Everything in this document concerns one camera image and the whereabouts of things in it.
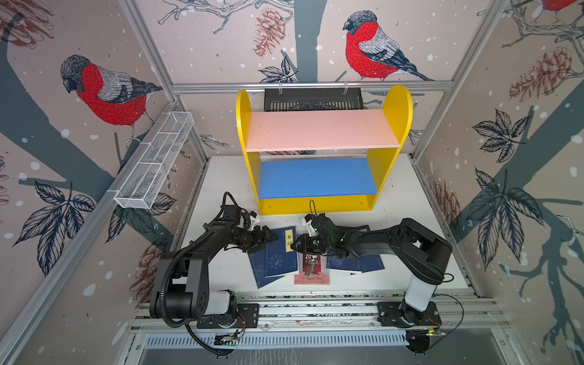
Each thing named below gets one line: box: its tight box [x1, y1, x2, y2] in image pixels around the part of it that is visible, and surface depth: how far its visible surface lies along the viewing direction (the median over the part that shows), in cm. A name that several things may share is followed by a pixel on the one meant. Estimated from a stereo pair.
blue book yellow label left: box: [247, 244, 286, 289], surface depth 85 cm
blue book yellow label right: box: [356, 253, 385, 273], surface depth 85 cm
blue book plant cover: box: [325, 251, 378, 273], surface depth 84 cm
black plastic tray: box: [263, 87, 364, 112], surface depth 96 cm
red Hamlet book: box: [294, 251, 331, 286], surface depth 84 cm
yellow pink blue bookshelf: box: [235, 85, 414, 216], surface depth 78 cm
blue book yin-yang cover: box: [264, 225, 298, 278], surface depth 85 cm
